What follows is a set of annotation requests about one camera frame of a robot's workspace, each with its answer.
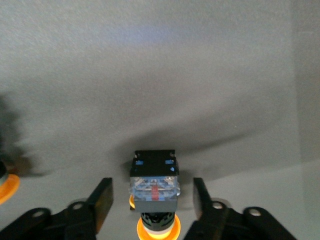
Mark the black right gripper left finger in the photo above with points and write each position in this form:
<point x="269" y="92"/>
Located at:
<point x="75" y="220"/>

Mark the yellow push button switch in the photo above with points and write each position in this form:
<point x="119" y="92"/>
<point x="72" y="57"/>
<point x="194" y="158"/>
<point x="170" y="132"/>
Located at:
<point x="155" y="170"/>
<point x="7" y="187"/>

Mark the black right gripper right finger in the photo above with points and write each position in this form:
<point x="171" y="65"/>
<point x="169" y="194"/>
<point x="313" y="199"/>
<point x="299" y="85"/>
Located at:
<point x="225" y="222"/>

